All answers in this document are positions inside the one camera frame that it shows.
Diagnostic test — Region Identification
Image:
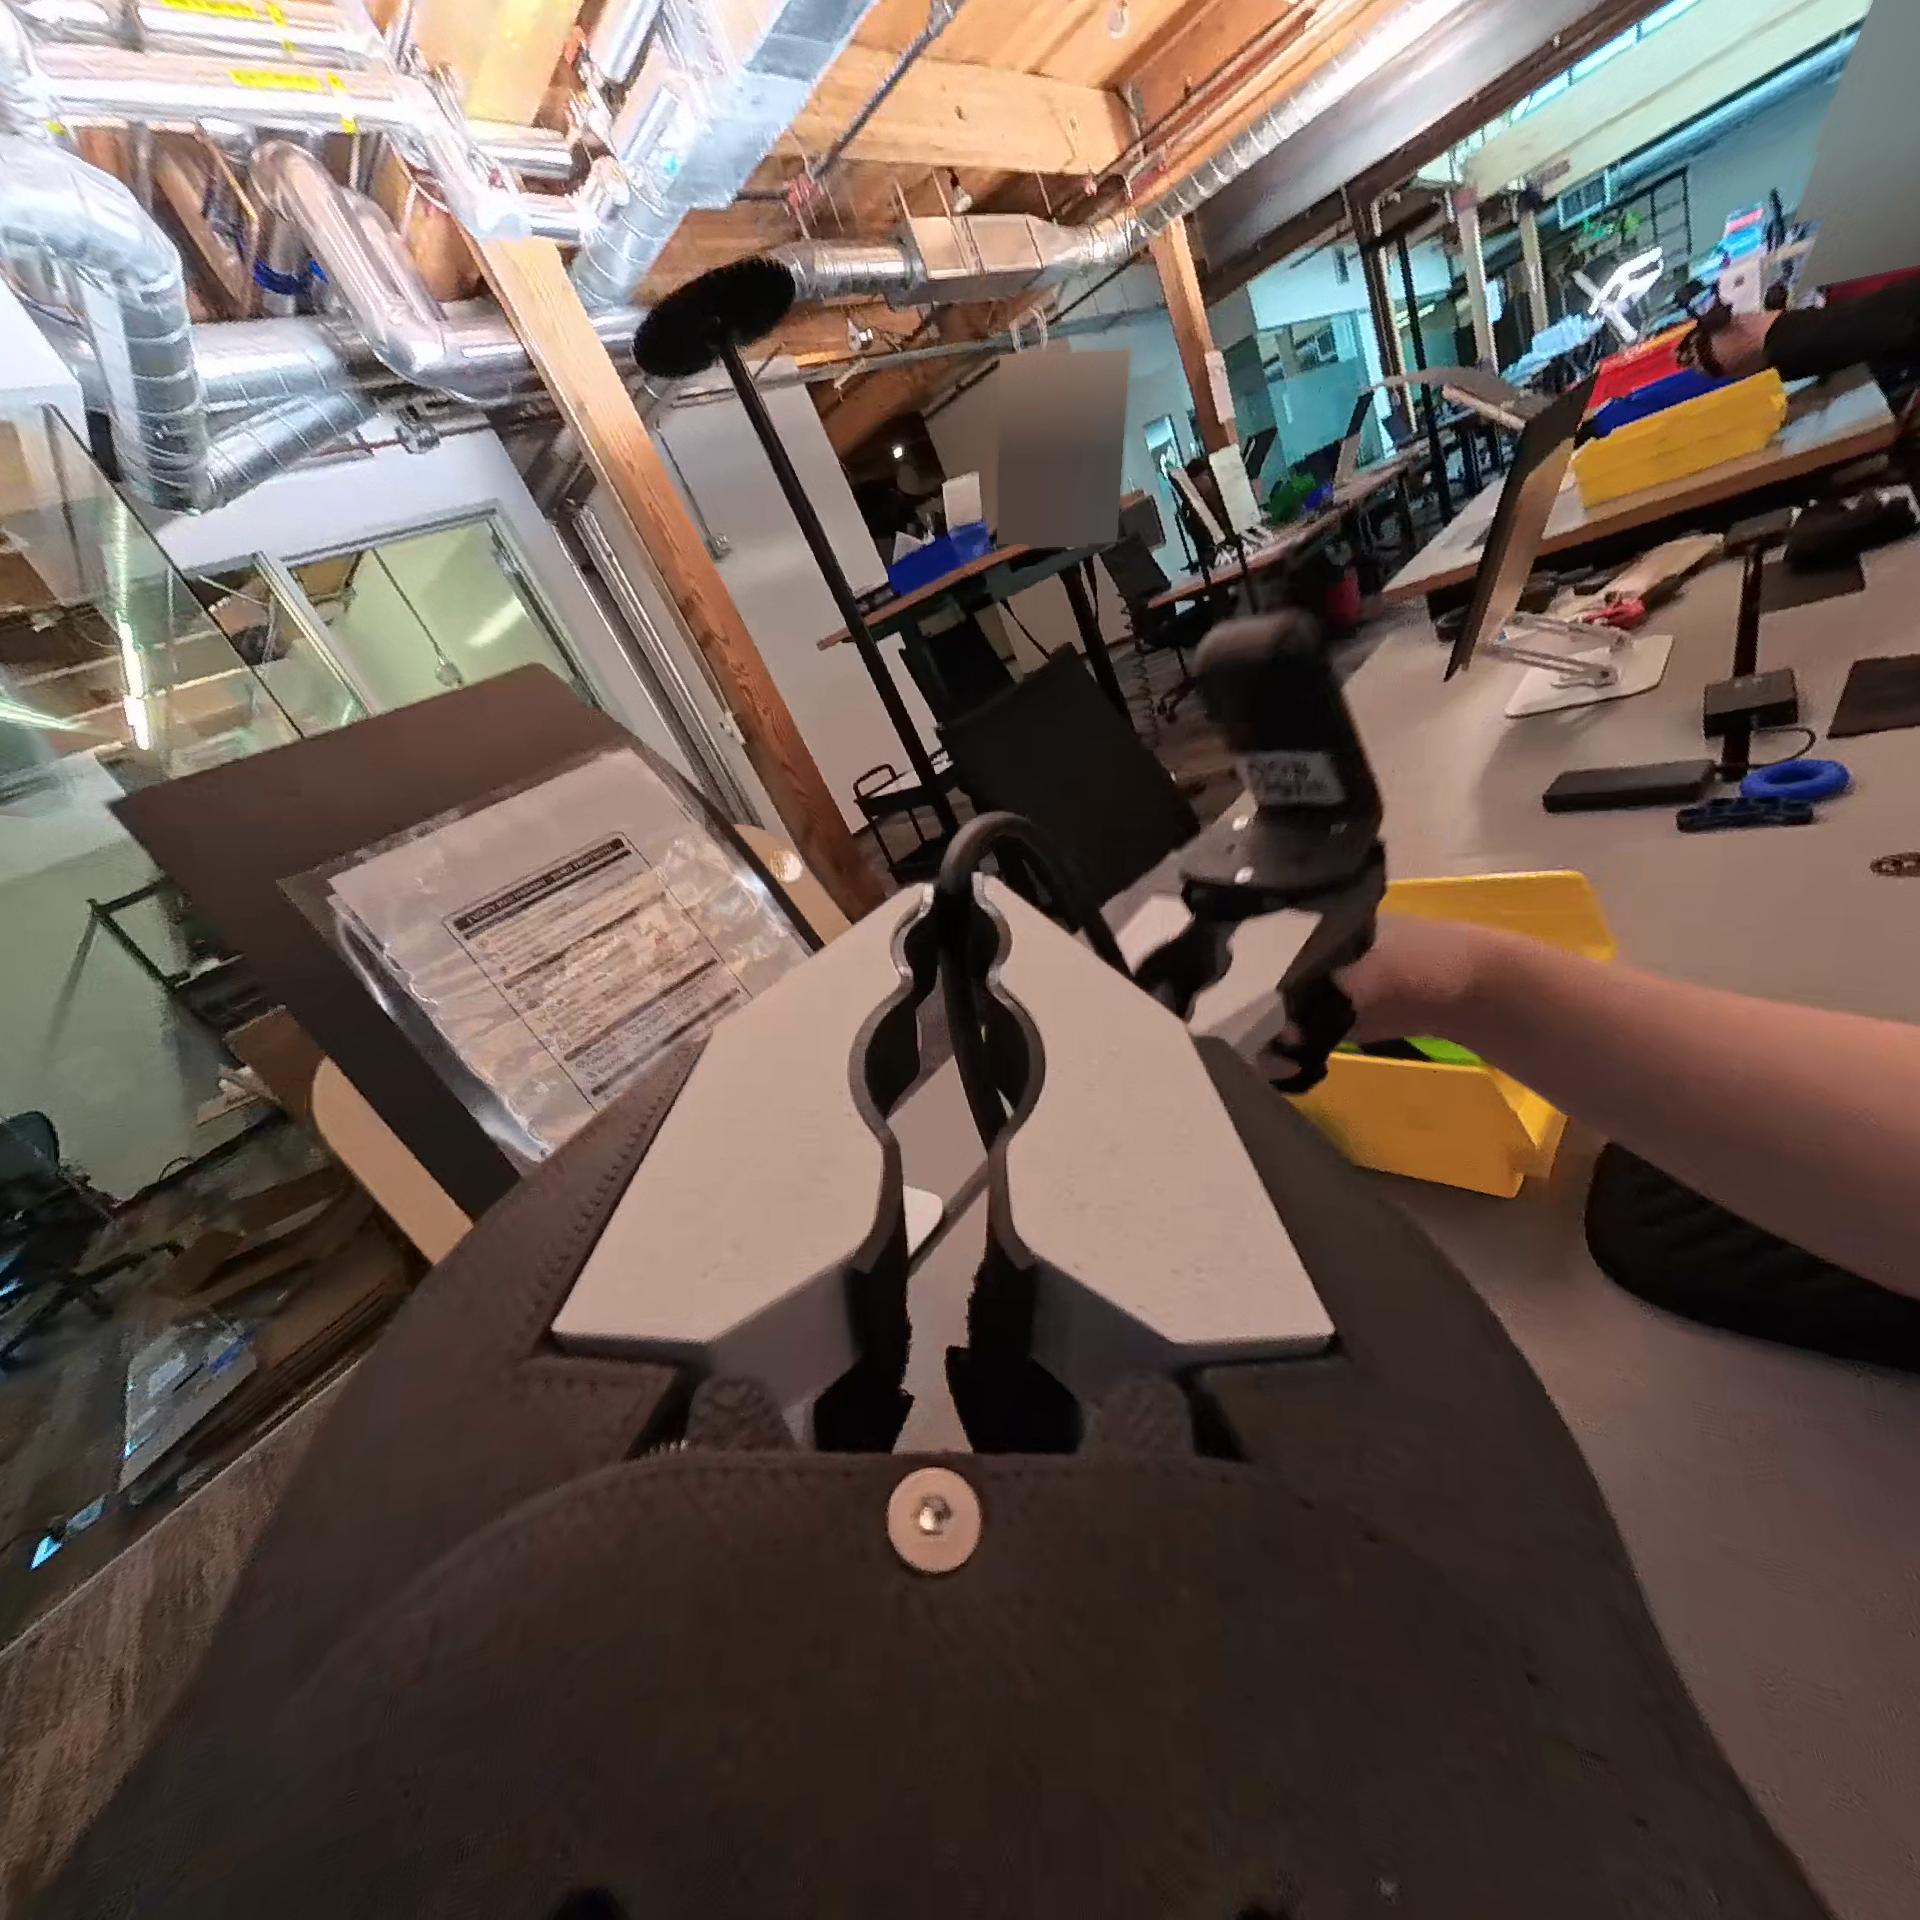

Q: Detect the dark display board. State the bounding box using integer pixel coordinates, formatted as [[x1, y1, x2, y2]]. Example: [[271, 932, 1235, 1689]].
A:
[[1440, 376, 1598, 685]]

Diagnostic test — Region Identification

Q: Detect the black pouch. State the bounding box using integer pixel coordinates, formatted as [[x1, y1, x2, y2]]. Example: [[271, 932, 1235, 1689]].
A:
[[1783, 494, 1920, 571]]

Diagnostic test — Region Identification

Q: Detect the red plastic bin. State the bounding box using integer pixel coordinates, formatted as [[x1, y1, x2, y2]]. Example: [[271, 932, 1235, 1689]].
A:
[[1581, 327, 1733, 414]]

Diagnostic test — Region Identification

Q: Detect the yellow bin stack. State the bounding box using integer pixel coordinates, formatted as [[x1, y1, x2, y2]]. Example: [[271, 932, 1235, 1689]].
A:
[[1568, 368, 1794, 507]]

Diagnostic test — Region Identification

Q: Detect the person's right forearm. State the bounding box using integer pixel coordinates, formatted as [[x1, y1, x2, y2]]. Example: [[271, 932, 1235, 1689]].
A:
[[1476, 915, 1920, 1292]]

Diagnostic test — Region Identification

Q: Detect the glass partition panel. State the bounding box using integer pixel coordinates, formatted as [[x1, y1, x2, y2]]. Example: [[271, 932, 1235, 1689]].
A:
[[0, 406, 377, 1637]]

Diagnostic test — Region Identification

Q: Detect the black looped cord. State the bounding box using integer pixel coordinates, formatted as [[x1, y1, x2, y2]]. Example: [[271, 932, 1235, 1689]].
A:
[[930, 810, 1134, 1157]]

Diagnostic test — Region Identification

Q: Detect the cluster of silver ducts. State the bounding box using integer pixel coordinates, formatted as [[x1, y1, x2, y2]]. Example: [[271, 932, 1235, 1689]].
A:
[[0, 0, 1201, 512]]

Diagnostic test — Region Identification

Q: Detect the yellow plastic bin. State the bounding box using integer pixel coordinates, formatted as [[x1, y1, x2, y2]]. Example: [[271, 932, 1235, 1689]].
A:
[[1288, 872, 1619, 1200]]

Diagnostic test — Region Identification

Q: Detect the black office chair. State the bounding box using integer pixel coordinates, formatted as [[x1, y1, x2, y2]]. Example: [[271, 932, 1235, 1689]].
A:
[[937, 646, 1201, 921]]

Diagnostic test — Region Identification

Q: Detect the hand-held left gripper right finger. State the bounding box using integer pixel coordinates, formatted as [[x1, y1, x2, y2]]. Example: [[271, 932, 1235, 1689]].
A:
[[973, 875, 1339, 1424]]

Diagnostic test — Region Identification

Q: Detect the person's right hand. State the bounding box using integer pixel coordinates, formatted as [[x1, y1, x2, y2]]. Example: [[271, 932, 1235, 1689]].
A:
[[1337, 915, 1487, 1052]]

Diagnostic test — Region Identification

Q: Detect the blue storage bin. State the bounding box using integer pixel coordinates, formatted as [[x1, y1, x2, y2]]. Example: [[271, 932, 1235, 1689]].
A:
[[885, 522, 997, 599]]

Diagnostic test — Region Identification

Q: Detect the wooden support post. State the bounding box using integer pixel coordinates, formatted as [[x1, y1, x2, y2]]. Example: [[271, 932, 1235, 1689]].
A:
[[450, 226, 894, 924]]

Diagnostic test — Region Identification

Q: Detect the black floor lamp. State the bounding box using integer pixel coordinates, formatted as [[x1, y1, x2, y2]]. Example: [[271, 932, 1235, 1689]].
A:
[[630, 255, 962, 841]]

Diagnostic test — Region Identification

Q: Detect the black power bank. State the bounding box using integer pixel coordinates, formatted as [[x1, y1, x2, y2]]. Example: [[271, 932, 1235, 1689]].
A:
[[1541, 756, 1718, 817]]

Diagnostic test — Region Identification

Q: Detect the black table mat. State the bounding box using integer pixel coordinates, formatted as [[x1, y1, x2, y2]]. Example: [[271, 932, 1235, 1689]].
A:
[[1827, 653, 1920, 739]]

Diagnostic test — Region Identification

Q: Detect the instruction sheet display board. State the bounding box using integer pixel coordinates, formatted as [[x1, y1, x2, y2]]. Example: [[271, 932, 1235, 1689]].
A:
[[112, 665, 888, 1218]]

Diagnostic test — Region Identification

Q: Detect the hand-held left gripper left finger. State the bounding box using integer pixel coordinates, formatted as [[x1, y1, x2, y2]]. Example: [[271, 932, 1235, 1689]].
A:
[[547, 886, 928, 1445]]

